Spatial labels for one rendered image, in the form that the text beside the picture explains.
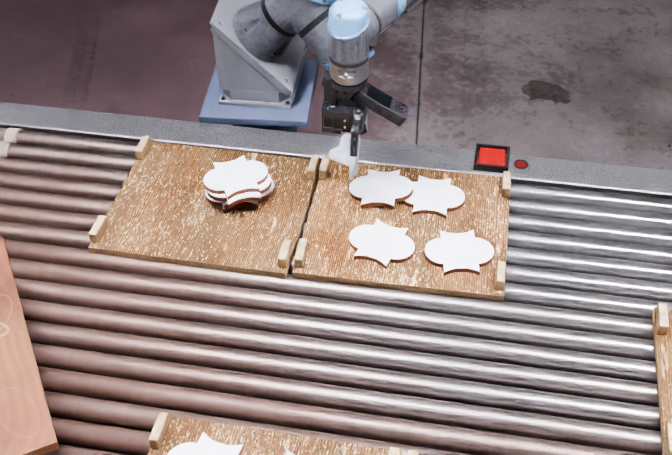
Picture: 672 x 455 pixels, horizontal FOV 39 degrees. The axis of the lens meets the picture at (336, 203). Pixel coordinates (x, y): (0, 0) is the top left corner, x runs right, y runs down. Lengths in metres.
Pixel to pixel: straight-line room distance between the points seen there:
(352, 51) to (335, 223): 0.38
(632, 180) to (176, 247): 0.99
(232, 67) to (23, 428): 1.09
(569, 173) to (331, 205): 0.54
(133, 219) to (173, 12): 2.58
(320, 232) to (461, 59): 2.28
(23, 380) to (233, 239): 0.53
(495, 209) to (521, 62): 2.18
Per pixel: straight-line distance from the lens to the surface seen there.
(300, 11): 2.25
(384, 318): 1.83
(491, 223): 1.99
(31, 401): 1.63
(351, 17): 1.76
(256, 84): 2.37
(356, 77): 1.83
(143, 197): 2.08
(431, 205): 2.00
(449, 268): 1.87
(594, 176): 2.17
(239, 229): 1.97
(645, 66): 4.24
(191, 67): 4.14
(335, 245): 1.93
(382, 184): 2.03
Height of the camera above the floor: 2.29
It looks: 42 degrees down
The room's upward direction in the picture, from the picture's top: 1 degrees counter-clockwise
